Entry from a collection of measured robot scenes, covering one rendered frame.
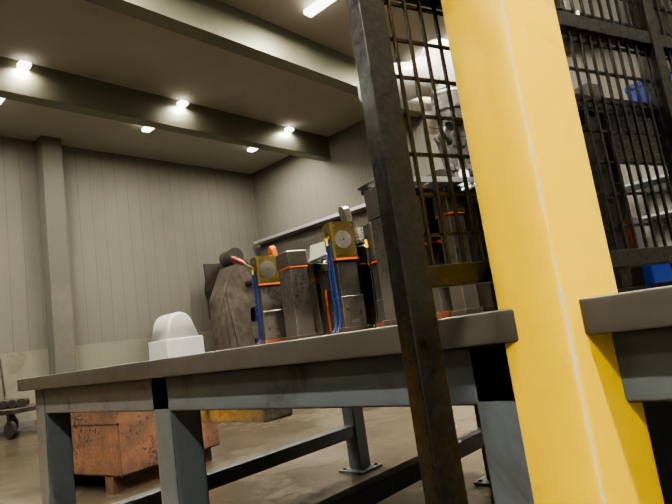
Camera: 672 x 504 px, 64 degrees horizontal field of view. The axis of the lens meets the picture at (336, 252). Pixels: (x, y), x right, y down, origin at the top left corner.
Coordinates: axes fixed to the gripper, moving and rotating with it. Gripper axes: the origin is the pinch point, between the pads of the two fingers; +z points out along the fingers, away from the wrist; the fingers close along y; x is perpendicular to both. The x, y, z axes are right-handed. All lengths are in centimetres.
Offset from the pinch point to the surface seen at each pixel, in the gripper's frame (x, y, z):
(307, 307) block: -76, 15, 24
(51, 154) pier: -825, 80, -315
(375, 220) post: 15.3, 40.0, 13.4
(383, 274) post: 15.1, 39.9, 24.8
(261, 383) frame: 9, 66, 43
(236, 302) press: -829, -199, -49
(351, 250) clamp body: -37.8, 15.5, 10.0
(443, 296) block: 10.5, 21.6, 30.4
